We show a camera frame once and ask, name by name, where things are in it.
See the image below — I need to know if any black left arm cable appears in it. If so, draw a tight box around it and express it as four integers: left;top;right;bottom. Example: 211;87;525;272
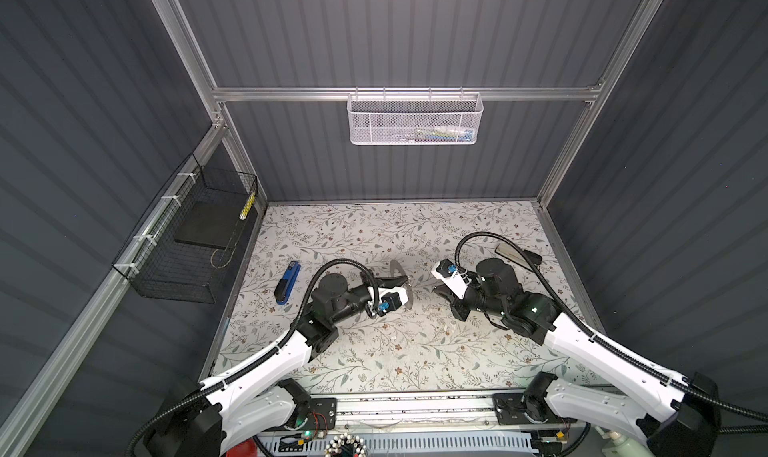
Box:
124;258;381;457

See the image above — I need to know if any black wire basket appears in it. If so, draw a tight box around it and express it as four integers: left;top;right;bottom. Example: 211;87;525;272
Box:
113;159;259;304

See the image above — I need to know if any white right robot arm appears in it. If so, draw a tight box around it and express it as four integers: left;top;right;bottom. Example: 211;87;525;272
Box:
431;258;721;456

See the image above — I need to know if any white perforated cable tray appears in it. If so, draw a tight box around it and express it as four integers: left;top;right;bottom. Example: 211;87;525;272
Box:
259;431;541;456

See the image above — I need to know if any white wire mesh basket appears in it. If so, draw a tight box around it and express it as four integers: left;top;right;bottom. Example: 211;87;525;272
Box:
346;93;484;146

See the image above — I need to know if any black pad in basket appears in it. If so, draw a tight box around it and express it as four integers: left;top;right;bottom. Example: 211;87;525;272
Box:
174;202;244;250

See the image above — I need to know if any yellow marker pen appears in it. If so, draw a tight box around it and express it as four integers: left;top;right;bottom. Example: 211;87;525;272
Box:
239;192;256;221

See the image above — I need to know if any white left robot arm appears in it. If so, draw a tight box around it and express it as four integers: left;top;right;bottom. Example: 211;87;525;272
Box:
126;271;410;456

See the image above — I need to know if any red round object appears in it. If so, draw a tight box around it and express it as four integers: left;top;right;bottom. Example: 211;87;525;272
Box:
225;438;259;457

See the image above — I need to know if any round LED ring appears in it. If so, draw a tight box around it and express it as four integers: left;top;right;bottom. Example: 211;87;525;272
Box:
325;432;368;457

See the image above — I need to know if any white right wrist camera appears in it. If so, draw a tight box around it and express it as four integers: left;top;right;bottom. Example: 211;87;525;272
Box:
431;259;469;300

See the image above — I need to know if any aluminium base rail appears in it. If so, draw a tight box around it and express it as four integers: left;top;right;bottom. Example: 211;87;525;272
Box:
310;388;581;434

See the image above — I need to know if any blue stapler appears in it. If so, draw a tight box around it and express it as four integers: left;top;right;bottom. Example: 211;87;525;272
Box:
273;260;301;305

